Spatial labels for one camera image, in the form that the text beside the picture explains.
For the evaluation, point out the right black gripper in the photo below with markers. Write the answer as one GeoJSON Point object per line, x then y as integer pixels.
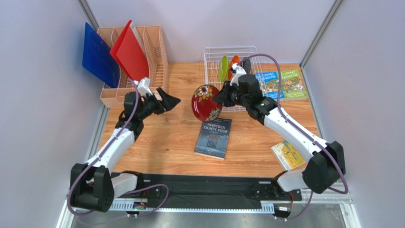
{"type": "Point", "coordinates": [228, 96]}

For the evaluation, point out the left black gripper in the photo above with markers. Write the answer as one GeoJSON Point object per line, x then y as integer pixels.
{"type": "Point", "coordinates": [168, 103]}

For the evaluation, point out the red floral plate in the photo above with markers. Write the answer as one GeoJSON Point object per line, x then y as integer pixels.
{"type": "Point", "coordinates": [204, 107]}

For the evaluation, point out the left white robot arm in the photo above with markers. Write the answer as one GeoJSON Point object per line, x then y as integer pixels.
{"type": "Point", "coordinates": [92, 187]}

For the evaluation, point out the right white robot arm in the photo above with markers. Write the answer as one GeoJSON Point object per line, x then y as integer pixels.
{"type": "Point", "coordinates": [325, 161]}

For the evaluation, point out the green plate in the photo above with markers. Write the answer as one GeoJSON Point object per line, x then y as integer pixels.
{"type": "Point", "coordinates": [223, 69]}

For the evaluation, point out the orange plate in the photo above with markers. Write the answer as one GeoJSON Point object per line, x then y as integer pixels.
{"type": "Point", "coordinates": [235, 60]}

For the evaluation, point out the dark grey plate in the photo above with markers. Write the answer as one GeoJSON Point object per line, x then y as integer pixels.
{"type": "Point", "coordinates": [246, 65]}

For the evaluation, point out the Nineteen Eighty-Four book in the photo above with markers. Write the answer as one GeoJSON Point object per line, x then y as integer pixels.
{"type": "Point", "coordinates": [213, 138]}

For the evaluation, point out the red plastic folder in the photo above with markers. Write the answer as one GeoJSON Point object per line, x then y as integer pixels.
{"type": "Point", "coordinates": [129, 54]}

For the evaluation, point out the green treehouse book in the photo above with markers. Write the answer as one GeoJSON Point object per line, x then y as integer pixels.
{"type": "Point", "coordinates": [292, 86]}

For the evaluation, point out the blue plastic folder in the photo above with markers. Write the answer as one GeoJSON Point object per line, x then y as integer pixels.
{"type": "Point", "coordinates": [98, 60]}

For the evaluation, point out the black base mat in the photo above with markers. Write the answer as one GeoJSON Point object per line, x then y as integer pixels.
{"type": "Point", "coordinates": [209, 192]}

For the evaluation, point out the yellow illustrated book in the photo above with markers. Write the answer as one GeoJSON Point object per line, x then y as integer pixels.
{"type": "Point", "coordinates": [287, 156]}

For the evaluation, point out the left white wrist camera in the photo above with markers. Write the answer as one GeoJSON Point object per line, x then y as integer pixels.
{"type": "Point", "coordinates": [143, 87]}

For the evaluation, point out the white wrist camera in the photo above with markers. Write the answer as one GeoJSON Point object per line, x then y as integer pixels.
{"type": "Point", "coordinates": [143, 87]}
{"type": "Point", "coordinates": [237, 72]}

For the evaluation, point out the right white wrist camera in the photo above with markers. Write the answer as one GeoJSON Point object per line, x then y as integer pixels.
{"type": "Point", "coordinates": [237, 72]}

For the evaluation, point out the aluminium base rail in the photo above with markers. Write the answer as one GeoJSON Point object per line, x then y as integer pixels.
{"type": "Point", "coordinates": [277, 209]}

